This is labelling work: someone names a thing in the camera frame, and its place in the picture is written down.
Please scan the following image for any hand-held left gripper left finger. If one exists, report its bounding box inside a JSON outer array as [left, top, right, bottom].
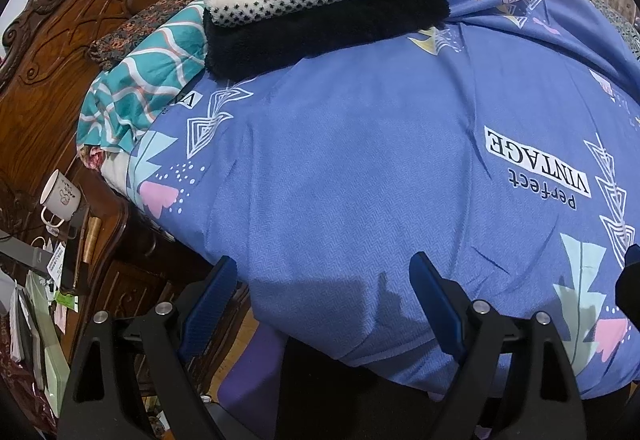
[[59, 255, 239, 440]]

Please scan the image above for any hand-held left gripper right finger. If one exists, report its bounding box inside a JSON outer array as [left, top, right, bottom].
[[409, 251, 589, 440]]

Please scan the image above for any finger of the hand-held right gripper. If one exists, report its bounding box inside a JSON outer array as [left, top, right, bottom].
[[616, 244, 640, 322]]

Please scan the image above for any navy fleece garment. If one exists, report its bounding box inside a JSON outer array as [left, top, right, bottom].
[[202, 0, 451, 80]]

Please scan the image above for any purple cloth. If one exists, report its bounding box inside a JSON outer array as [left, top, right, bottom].
[[219, 320, 288, 423]]

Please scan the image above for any wooden nightstand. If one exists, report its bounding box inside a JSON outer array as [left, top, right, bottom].
[[60, 160, 251, 401]]

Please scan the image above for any blue printed bed cover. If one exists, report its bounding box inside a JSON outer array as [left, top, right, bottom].
[[127, 0, 640, 402]]

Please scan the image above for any green glass sheet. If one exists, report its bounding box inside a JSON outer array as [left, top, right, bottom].
[[25, 270, 72, 403]]

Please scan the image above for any white mug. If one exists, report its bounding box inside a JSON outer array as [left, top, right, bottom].
[[39, 169, 83, 227]]

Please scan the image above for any teal wavy patterned blanket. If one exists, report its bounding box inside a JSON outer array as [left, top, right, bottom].
[[76, 3, 209, 155]]

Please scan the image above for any dark floral cloth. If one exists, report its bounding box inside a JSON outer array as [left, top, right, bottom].
[[87, 0, 217, 72]]

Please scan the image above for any carved wooden headboard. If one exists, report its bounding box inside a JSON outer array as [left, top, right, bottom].
[[0, 0, 281, 203]]

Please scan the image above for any wooden handle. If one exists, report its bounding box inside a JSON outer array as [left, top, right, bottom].
[[82, 216, 104, 266]]

